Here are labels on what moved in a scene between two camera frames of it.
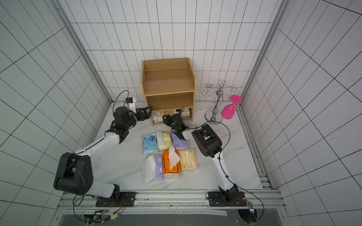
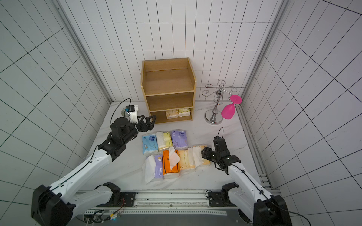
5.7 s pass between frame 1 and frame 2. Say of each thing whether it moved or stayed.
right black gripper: moved
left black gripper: moved
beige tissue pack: stayed
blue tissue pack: stayed
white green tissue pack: stayed
